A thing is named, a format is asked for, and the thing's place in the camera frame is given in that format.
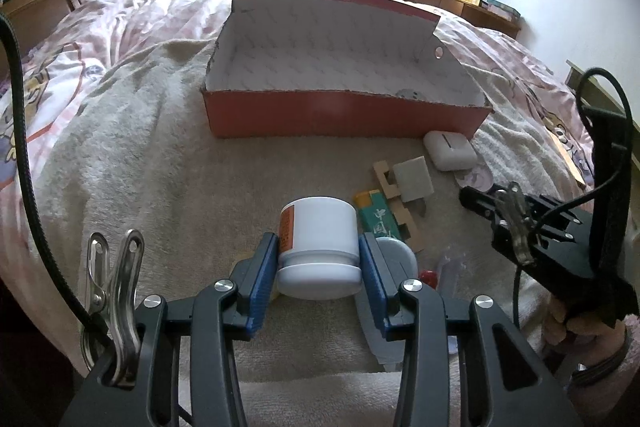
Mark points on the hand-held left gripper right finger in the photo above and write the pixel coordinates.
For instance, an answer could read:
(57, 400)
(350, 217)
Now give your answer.
(372, 277)

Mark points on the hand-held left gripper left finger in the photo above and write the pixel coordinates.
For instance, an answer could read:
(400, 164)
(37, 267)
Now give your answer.
(262, 277)

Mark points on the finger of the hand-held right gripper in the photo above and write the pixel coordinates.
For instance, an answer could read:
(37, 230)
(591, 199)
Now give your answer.
(480, 202)

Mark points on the purple round disc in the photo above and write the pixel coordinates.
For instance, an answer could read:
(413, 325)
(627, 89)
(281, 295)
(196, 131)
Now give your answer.
(475, 179)

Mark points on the light blue round lid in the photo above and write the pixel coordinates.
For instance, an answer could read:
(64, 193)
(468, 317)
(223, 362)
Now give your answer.
(400, 257)

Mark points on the white plastic case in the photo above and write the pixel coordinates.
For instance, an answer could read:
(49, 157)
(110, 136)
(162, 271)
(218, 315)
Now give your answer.
(450, 149)

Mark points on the white jar with orange label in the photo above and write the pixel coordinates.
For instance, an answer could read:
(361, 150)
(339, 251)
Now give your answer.
(320, 232)

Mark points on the yellow and grey sponge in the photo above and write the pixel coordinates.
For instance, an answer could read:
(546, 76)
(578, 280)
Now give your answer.
(412, 179)

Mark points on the red cardboard box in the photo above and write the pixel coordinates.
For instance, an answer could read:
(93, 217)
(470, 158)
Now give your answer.
(325, 117)

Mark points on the person's right forearm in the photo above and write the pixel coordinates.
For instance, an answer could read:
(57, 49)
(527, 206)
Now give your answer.
(625, 382)

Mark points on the person's right hand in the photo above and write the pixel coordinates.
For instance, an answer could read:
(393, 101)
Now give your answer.
(585, 332)

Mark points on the small red item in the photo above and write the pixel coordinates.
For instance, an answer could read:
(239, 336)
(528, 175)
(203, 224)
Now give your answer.
(428, 279)

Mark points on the green and yellow box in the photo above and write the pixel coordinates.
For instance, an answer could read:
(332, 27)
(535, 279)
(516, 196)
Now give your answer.
(380, 219)

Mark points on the wooden cutout piece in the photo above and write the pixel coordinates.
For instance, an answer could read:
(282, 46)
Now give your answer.
(382, 177)

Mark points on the grey metal part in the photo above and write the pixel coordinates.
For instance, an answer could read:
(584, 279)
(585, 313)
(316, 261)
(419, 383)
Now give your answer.
(409, 94)

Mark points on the olive wooden board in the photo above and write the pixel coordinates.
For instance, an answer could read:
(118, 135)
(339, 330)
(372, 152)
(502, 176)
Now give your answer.
(607, 89)

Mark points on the teal book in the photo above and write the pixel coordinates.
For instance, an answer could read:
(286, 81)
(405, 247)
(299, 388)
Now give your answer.
(502, 7)

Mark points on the pink printed quilt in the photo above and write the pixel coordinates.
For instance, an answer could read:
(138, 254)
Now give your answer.
(140, 17)

